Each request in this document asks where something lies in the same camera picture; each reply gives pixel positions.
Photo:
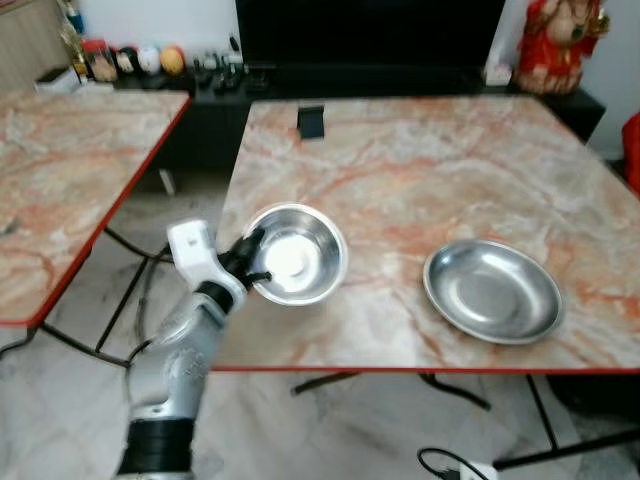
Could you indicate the deep steel bowl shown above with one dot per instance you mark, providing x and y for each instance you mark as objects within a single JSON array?
[{"x": 300, "y": 255}]

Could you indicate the white console leg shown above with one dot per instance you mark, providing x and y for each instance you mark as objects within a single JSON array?
[{"x": 169, "y": 182}]

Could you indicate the black metal table legs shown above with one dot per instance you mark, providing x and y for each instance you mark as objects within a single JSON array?
[
  {"x": 120, "y": 300},
  {"x": 545, "y": 420}
]

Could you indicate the small black stand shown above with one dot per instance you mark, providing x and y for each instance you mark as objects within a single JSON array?
[{"x": 311, "y": 122}]

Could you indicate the green mug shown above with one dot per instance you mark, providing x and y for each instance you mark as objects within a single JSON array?
[{"x": 231, "y": 72}]

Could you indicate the orange egg figurine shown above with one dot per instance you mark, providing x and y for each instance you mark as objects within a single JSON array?
[{"x": 173, "y": 61}]

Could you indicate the white egg figurine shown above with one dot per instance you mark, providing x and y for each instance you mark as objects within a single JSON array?
[{"x": 149, "y": 60}]

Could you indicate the black round figurine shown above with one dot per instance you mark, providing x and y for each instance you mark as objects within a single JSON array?
[{"x": 126, "y": 61}]

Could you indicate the shallow steel plate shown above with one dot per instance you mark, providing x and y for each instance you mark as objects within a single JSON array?
[{"x": 495, "y": 293}]

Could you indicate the red lid jar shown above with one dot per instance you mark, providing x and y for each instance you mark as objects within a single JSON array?
[{"x": 100, "y": 62}]

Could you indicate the black television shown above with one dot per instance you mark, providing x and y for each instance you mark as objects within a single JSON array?
[{"x": 370, "y": 30}]

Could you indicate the flat white booklet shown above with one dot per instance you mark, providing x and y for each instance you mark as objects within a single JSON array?
[{"x": 57, "y": 80}]

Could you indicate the gold trophy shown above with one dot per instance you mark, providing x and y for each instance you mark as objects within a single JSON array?
[{"x": 76, "y": 55}]

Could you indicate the red and gold statue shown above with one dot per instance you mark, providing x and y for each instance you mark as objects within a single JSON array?
[{"x": 560, "y": 45}]

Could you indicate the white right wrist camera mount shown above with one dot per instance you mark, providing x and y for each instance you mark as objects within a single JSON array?
[{"x": 481, "y": 472}]

